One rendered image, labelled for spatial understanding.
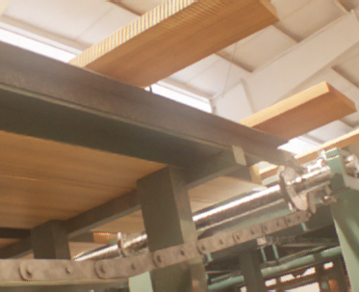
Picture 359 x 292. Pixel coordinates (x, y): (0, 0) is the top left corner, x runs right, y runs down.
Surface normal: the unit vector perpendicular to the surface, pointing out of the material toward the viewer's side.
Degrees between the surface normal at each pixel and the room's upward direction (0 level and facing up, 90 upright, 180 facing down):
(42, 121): 90
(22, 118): 90
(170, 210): 90
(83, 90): 90
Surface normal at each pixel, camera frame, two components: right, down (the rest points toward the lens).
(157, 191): -0.63, -0.15
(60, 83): 0.76, -0.36
